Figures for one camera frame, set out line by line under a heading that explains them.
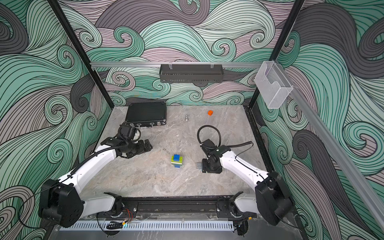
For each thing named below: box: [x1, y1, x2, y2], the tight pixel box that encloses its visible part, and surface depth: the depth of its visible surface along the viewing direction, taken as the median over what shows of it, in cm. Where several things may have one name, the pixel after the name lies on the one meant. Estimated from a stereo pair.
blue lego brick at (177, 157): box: [174, 154, 181, 162], surface depth 82 cm
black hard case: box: [125, 101, 167, 128], surface depth 113 cm
